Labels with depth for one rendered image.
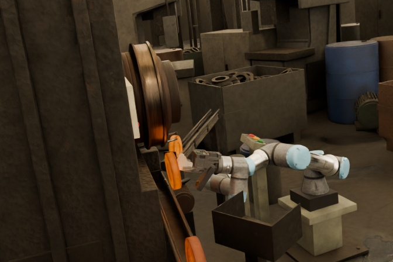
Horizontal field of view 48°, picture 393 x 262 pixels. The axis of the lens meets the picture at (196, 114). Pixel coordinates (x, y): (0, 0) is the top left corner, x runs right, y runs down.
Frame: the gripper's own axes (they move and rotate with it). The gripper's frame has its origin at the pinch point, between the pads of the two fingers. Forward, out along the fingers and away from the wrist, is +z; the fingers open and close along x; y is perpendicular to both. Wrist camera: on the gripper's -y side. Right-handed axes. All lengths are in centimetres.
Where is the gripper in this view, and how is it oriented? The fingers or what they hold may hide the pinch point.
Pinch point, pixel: (172, 166)
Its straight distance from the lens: 184.5
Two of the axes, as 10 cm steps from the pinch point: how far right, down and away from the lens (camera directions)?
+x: 2.4, 2.2, -9.4
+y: 1.5, -9.7, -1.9
